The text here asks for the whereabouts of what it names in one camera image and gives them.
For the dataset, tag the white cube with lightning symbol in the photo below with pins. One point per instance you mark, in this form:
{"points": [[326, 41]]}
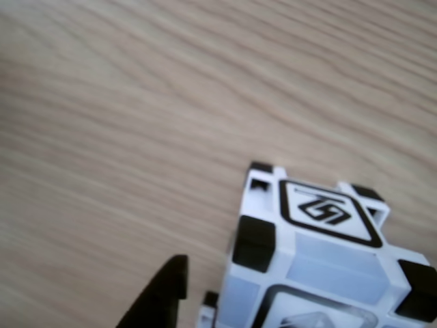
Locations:
{"points": [[317, 259]]}

